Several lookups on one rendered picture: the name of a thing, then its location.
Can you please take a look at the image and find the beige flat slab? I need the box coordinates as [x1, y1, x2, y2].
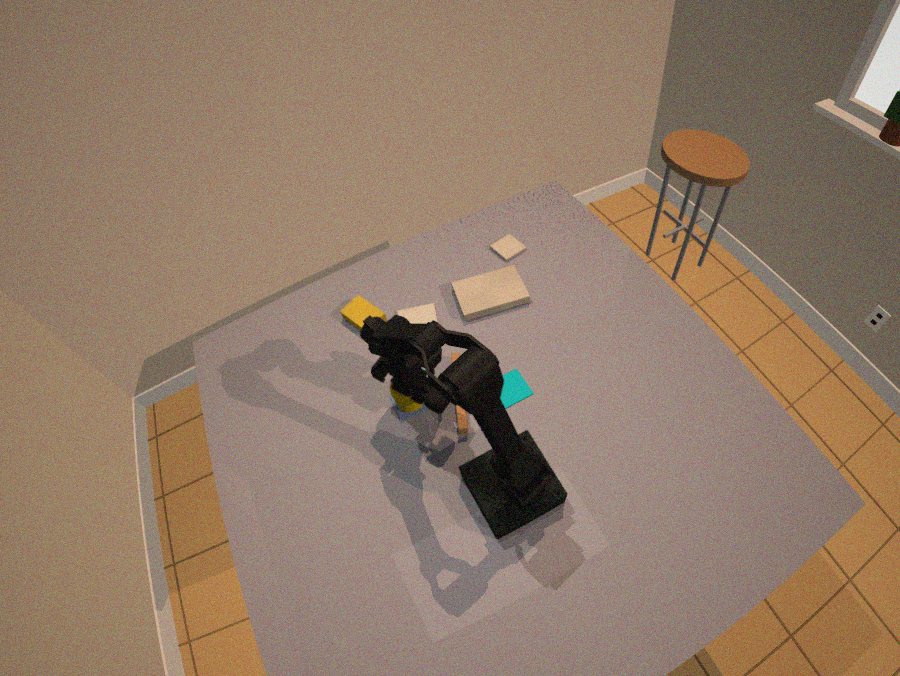
[397, 303, 438, 323]

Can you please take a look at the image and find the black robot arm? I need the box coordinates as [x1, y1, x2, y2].
[360, 315, 556, 511]

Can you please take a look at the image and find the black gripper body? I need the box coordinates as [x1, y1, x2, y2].
[371, 357, 450, 414]

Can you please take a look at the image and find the small tan flat square tile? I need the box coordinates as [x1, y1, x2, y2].
[489, 235, 526, 261]

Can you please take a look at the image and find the tan flat box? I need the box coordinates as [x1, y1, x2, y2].
[451, 265, 530, 321]

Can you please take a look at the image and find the brown wooden bar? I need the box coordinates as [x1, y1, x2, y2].
[451, 353, 469, 434]

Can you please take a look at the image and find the yellow rectangular block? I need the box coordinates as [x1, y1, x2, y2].
[340, 295, 387, 331]

